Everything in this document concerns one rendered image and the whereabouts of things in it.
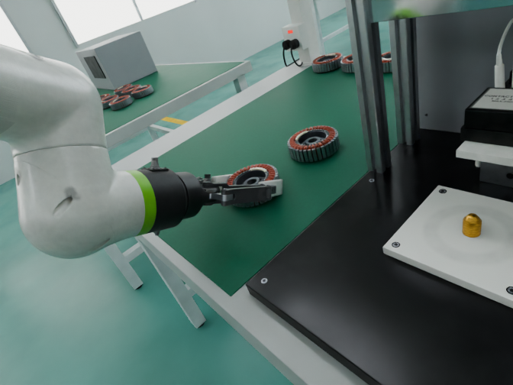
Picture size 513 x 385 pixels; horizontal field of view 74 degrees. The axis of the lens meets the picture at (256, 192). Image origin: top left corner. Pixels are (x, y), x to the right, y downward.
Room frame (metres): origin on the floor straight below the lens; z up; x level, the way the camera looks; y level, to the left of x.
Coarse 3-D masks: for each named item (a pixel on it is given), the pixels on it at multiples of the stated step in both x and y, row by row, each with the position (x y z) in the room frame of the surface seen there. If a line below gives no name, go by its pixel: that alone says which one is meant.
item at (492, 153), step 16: (480, 96) 0.35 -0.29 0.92; (496, 96) 0.33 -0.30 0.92; (512, 96) 0.32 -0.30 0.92; (480, 112) 0.32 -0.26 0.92; (496, 112) 0.30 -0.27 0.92; (512, 112) 0.29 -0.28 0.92; (464, 128) 0.33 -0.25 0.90; (480, 128) 0.32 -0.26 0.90; (496, 128) 0.30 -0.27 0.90; (512, 128) 0.29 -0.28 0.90; (464, 144) 0.32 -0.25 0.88; (480, 144) 0.31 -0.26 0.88; (496, 144) 0.30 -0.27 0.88; (512, 144) 0.29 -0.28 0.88; (480, 160) 0.29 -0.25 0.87; (496, 160) 0.28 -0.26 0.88; (512, 160) 0.27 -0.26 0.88
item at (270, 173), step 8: (248, 168) 0.63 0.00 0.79; (256, 168) 0.61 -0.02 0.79; (264, 168) 0.61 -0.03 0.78; (272, 168) 0.59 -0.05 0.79; (232, 176) 0.62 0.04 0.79; (240, 176) 0.61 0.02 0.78; (248, 176) 0.62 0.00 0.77; (256, 176) 0.62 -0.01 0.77; (264, 176) 0.60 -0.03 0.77; (272, 176) 0.56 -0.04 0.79; (232, 184) 0.59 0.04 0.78; (240, 184) 0.61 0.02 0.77; (248, 184) 0.60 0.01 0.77
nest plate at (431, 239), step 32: (448, 192) 0.36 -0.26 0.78; (416, 224) 0.32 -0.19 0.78; (448, 224) 0.30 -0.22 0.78; (512, 224) 0.27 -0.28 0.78; (416, 256) 0.27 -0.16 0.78; (448, 256) 0.26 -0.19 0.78; (480, 256) 0.24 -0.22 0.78; (512, 256) 0.23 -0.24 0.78; (480, 288) 0.21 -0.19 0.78; (512, 288) 0.20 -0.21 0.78
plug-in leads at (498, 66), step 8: (504, 32) 0.37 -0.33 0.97; (496, 56) 0.37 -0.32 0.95; (496, 64) 0.37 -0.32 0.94; (504, 64) 0.37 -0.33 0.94; (496, 72) 0.37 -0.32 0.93; (504, 72) 0.36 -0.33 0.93; (512, 72) 0.37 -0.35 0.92; (496, 80) 0.37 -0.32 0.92; (504, 80) 0.36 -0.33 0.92; (512, 80) 0.37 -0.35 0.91
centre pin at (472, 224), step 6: (468, 216) 0.28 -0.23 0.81; (474, 216) 0.28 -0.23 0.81; (468, 222) 0.28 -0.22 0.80; (474, 222) 0.27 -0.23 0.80; (480, 222) 0.27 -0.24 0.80; (468, 228) 0.28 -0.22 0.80; (474, 228) 0.27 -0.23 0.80; (480, 228) 0.27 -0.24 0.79; (468, 234) 0.27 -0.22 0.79; (474, 234) 0.27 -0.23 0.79; (480, 234) 0.27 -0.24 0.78
